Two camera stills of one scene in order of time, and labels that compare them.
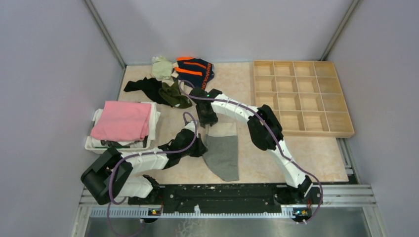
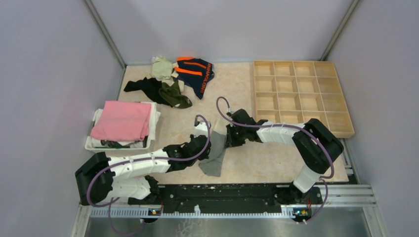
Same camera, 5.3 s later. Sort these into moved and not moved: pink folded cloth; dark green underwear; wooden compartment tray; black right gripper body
Moved: black right gripper body
Not moved: dark green underwear; pink folded cloth; wooden compartment tray
